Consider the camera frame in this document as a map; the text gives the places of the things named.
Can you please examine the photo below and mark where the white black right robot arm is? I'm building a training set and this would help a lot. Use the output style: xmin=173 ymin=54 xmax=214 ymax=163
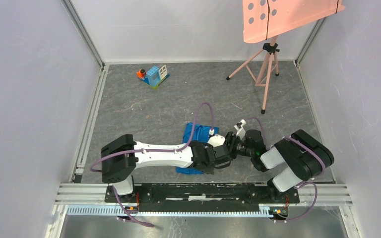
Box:
xmin=225 ymin=129 xmax=334 ymax=202

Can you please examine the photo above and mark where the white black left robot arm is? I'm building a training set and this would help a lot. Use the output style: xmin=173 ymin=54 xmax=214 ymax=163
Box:
xmin=99 ymin=134 xmax=233 ymax=202

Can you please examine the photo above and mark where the colourful toy block house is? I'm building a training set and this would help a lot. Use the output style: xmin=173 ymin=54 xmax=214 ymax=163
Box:
xmin=136 ymin=65 xmax=170 ymax=89

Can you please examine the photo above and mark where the pink music stand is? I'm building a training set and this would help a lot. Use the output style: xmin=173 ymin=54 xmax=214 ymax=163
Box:
xmin=226 ymin=0 xmax=346 ymax=114

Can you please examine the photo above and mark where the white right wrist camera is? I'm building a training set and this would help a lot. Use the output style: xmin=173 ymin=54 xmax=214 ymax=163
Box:
xmin=234 ymin=119 xmax=247 ymax=140

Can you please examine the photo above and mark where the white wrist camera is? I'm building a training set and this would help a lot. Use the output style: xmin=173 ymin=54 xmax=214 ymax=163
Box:
xmin=234 ymin=119 xmax=247 ymax=140
xmin=207 ymin=129 xmax=225 ymax=147

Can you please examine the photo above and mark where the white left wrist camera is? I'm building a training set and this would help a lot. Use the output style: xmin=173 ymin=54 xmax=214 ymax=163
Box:
xmin=207 ymin=129 xmax=225 ymax=147

